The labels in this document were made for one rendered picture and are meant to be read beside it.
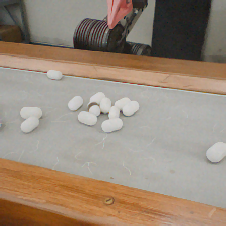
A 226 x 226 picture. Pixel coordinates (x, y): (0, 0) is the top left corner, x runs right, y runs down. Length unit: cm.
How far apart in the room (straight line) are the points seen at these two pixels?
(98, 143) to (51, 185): 12
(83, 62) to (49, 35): 240
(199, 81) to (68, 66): 29
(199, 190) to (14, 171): 22
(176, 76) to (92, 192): 35
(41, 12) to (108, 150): 268
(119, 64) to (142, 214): 40
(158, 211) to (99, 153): 14
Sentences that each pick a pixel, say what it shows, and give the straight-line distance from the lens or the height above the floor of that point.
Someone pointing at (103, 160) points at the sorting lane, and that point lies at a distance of 37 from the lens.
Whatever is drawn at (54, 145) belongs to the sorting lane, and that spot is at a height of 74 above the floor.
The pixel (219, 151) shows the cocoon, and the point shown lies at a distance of 38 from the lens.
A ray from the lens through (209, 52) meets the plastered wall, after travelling 253.
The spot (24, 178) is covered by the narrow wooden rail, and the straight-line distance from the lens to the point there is 33.
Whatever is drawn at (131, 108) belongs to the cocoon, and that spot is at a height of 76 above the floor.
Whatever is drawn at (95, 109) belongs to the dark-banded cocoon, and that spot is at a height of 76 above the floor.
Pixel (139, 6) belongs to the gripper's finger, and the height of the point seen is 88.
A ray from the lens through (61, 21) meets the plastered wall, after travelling 290.
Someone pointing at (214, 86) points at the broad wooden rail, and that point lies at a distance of 57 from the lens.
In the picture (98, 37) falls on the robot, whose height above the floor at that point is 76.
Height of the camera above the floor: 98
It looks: 32 degrees down
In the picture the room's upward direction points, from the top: straight up
